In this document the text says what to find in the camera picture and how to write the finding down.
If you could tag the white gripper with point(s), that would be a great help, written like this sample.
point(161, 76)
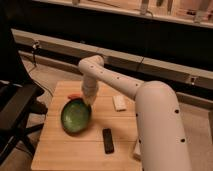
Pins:
point(89, 96)

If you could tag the green ceramic bowl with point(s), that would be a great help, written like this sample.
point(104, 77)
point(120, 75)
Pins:
point(75, 116)

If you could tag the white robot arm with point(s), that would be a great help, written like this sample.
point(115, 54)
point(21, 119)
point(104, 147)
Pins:
point(161, 135)

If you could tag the orange carrot toy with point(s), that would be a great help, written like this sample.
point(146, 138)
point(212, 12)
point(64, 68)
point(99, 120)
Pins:
point(74, 96)

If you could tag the white rectangular block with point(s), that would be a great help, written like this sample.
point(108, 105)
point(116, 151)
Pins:
point(119, 103)

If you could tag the black remote control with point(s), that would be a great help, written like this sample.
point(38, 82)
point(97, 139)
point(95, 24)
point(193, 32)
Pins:
point(108, 141)

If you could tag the black office chair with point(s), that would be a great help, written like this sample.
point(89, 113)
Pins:
point(16, 104)

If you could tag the white plastic bottle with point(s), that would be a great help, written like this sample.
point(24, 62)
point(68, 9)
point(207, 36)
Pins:
point(136, 151)

